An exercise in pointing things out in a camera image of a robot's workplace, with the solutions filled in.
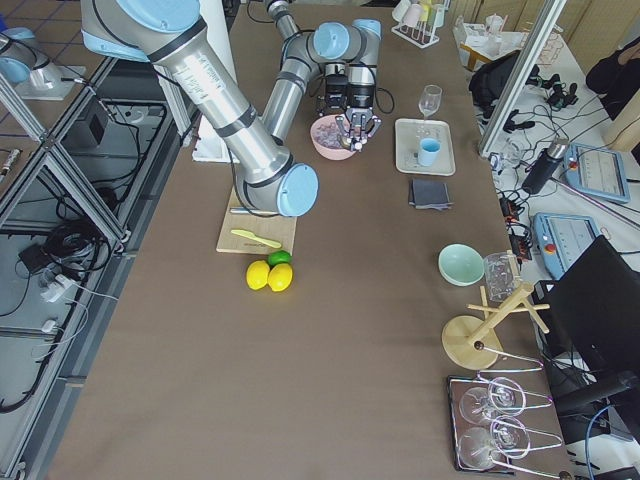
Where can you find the pink bowl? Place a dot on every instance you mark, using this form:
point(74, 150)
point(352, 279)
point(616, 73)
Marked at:
point(332, 154)

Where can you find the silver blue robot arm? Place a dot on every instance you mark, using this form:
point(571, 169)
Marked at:
point(306, 55)
point(173, 35)

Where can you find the clear plastic ice cubes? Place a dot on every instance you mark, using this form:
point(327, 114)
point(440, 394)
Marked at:
point(325, 133)

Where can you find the light blue cup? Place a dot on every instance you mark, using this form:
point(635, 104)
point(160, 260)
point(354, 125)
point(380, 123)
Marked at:
point(428, 151)

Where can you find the pink cup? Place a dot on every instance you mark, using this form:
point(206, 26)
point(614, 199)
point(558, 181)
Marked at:
point(407, 13)

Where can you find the wooden cup tree stand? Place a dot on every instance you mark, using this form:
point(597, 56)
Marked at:
point(472, 343)

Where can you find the cream rabbit serving tray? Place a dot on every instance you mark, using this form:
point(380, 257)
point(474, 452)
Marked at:
point(409, 132)

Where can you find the clear wine glass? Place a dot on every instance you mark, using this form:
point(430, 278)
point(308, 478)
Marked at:
point(430, 100)

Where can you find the grey folded cloth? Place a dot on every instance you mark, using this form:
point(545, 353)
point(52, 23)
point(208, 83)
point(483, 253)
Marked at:
point(429, 195)

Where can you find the bamboo cutting board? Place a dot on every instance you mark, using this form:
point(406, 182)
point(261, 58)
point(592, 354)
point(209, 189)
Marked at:
point(279, 229)

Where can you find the white cardboard box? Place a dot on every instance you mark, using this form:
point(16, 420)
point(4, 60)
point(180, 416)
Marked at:
point(481, 43)

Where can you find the steel muddler black tip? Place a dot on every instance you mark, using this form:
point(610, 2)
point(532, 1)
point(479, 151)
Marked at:
point(242, 211)

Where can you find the yellow plastic knife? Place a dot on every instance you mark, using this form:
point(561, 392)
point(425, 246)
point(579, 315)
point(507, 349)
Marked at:
point(253, 237)

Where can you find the green lime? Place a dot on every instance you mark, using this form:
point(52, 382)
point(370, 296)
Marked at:
point(279, 257)

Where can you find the light green bowl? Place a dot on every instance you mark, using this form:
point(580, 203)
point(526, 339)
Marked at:
point(460, 265)

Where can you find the black thermos bottle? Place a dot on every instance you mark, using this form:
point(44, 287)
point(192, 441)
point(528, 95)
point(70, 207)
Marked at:
point(545, 165)

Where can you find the yellow lemon lower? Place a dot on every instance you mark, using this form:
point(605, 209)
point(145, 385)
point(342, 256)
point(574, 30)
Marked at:
point(280, 277)

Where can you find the yellow lemon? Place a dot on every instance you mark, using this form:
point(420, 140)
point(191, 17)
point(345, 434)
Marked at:
point(257, 274)
point(280, 277)

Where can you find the yellow lemon upper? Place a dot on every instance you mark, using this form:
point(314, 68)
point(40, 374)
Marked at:
point(257, 274)

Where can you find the clear measuring glass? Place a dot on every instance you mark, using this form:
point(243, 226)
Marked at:
point(501, 275)

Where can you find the blue teach pendant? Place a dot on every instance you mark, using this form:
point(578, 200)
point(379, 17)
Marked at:
point(597, 172)
point(562, 238)

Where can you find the person in dark jacket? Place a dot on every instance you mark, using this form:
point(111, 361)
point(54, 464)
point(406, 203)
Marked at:
point(616, 78)

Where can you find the black computer monitor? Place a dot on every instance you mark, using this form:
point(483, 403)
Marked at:
point(596, 302)

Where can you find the upside down wine glass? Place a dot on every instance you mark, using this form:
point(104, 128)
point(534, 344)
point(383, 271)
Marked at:
point(480, 405)
point(483, 448)

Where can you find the black tray with glasses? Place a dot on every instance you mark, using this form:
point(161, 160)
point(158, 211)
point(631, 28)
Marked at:
point(541, 441)

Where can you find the white wire cup rack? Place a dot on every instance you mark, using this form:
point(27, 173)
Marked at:
point(424, 34)

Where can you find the aluminium frame post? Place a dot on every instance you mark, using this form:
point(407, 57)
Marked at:
point(543, 26)

